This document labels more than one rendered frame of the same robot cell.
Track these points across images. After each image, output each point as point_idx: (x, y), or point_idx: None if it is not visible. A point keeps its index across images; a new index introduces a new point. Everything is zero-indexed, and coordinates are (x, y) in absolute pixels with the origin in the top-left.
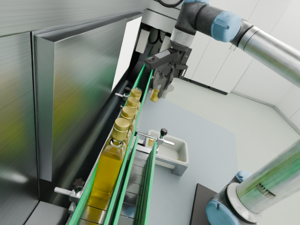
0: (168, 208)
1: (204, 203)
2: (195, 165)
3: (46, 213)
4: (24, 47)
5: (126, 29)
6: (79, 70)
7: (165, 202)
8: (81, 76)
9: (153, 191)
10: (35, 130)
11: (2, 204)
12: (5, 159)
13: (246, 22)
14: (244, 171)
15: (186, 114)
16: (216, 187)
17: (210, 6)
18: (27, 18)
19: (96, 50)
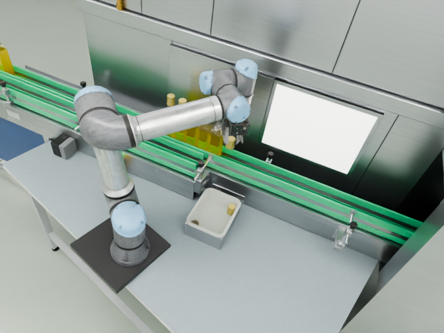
0: (155, 207)
1: (147, 236)
2: (196, 261)
3: None
4: (168, 43)
5: (281, 91)
6: (187, 67)
7: (161, 207)
8: (190, 72)
9: (174, 201)
10: None
11: (154, 90)
12: (157, 73)
13: (224, 94)
14: (141, 214)
15: (319, 314)
16: (160, 271)
17: (226, 69)
18: (161, 34)
19: (207, 69)
